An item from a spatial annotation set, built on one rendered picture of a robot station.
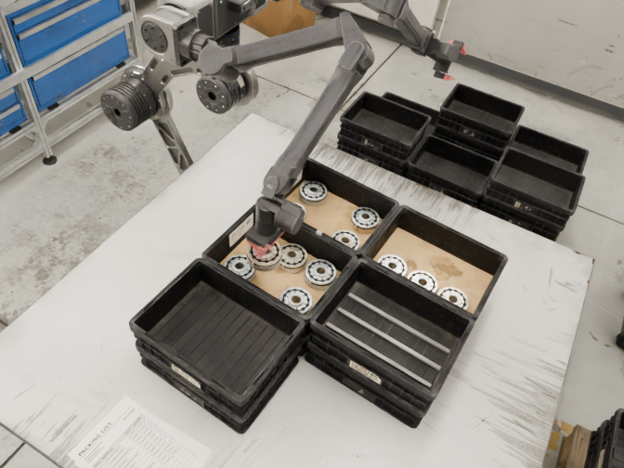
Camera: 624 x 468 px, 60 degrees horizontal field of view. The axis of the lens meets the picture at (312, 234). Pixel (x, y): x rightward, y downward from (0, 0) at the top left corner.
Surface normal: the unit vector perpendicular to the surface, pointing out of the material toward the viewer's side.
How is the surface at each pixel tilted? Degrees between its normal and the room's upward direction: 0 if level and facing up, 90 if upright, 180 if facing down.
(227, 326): 0
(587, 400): 0
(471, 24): 90
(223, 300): 0
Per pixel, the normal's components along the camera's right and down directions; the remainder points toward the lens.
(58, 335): 0.09, -0.66
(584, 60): -0.49, 0.62
